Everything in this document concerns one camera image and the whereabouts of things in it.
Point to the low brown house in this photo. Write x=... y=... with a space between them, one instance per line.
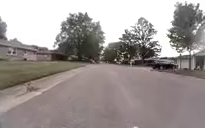
x=48 y=55

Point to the pale house with porch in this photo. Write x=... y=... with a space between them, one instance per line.
x=200 y=60

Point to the grey house with chimney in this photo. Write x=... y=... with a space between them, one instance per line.
x=10 y=50

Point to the pale concrete kerb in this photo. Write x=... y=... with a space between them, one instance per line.
x=13 y=95

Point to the tall slender tree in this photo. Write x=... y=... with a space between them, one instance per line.
x=189 y=26

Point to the dark vehicle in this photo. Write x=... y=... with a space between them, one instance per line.
x=164 y=63

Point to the large dark tree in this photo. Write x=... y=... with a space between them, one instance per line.
x=80 y=36

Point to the grey asphalt road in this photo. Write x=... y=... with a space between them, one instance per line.
x=116 y=96

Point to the broad spreading tree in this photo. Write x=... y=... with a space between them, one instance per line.
x=140 y=40

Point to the grass lawn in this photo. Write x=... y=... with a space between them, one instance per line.
x=23 y=71

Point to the grass verge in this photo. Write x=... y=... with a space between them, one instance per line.
x=196 y=74

